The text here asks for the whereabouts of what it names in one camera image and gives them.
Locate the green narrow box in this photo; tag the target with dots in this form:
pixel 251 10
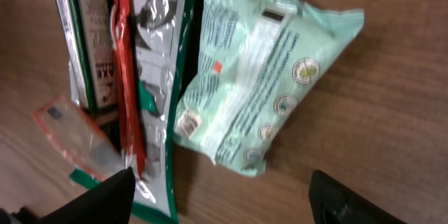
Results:
pixel 85 24

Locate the orange tissue packet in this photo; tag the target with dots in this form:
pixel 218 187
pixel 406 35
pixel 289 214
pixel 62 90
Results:
pixel 78 138

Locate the red stick sachet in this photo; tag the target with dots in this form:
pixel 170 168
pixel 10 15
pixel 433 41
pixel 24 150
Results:
pixel 131 137

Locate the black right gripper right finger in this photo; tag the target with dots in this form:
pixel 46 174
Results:
pixel 334 203

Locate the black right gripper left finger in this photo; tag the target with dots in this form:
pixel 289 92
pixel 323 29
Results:
pixel 109 202

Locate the mint flushable wipes pack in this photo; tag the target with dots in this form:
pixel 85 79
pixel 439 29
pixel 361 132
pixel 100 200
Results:
pixel 257 61

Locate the green 3M cleaner package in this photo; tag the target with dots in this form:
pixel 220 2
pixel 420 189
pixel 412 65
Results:
pixel 165 36

